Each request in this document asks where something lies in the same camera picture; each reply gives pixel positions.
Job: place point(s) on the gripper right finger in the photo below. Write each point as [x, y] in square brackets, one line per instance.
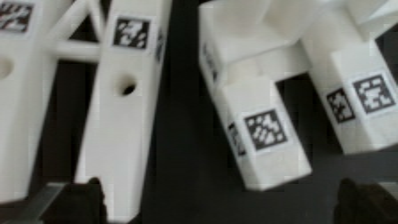
[367, 203]

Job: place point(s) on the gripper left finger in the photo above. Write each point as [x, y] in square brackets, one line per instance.
[79, 206]

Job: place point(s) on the white chair leg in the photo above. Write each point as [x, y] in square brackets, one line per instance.
[267, 148]
[355, 84]

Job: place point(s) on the white chair back frame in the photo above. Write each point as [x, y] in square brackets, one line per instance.
[67, 30]

